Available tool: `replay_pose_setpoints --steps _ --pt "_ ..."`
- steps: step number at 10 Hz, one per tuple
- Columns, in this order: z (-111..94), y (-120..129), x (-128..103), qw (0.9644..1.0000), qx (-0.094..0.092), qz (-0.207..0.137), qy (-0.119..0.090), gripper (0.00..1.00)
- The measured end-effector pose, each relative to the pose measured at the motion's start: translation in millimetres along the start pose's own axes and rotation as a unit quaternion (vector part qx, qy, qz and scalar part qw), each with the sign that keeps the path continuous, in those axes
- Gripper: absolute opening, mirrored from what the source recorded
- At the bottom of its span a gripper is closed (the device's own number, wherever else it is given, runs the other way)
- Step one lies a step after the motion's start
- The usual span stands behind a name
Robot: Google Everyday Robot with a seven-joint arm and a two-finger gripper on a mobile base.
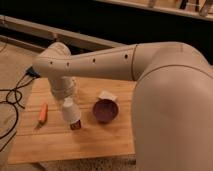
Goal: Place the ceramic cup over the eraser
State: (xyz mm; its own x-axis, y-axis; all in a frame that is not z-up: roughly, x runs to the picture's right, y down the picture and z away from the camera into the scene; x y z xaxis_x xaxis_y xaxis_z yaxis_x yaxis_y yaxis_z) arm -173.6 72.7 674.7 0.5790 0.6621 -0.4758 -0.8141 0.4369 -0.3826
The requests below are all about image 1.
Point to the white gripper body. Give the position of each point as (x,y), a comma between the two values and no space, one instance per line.
(62,87)

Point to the white ceramic cup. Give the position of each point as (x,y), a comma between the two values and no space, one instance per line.
(70,111)

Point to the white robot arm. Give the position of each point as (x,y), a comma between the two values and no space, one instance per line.
(172,103)

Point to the orange carrot toy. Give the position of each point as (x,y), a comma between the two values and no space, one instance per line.
(42,116)

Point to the white paper box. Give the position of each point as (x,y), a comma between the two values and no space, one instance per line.
(107,95)

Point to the wooden table board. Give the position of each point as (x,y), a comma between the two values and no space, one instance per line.
(56,141)

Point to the maroon bowl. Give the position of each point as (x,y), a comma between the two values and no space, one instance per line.
(105,110)

